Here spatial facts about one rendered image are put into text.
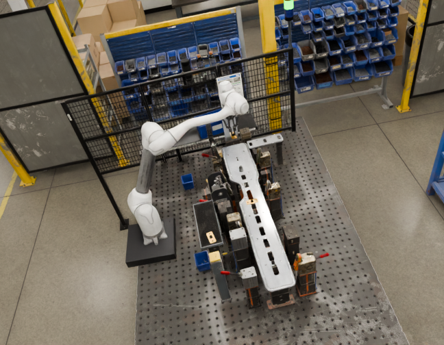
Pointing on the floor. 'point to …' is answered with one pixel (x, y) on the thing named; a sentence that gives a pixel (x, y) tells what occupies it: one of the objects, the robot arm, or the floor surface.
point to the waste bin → (408, 50)
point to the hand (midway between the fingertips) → (232, 131)
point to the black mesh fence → (184, 113)
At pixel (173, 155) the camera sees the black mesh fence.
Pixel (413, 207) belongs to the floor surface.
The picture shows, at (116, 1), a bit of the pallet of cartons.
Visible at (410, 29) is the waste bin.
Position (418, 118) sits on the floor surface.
